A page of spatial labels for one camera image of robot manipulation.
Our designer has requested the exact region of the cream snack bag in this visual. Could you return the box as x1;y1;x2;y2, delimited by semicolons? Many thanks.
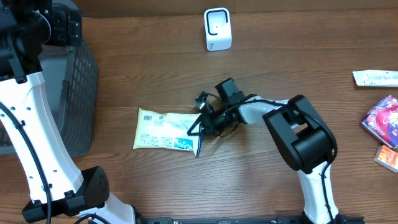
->
132;108;202;156

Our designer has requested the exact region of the white conditioner tube gold cap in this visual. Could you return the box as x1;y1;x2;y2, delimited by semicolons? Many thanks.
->
353;70;397;87

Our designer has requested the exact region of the red purple liners pack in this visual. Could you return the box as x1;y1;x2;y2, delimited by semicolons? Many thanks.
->
361;95;397;149

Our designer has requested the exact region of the orange snack packet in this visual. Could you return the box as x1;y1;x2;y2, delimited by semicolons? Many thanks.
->
374;145;397;173

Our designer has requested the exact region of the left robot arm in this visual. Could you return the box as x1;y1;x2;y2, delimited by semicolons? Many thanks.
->
1;1;137;224

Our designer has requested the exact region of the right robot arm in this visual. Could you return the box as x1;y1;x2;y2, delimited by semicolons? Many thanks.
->
187;78;339;223

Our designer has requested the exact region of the white barcode scanner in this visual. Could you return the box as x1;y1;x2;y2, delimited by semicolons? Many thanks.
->
203;7;233;52

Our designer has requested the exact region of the grey plastic shopping basket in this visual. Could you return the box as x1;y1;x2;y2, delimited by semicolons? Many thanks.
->
0;0;100;158

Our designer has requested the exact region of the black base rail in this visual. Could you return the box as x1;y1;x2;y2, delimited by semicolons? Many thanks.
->
133;216;366;224

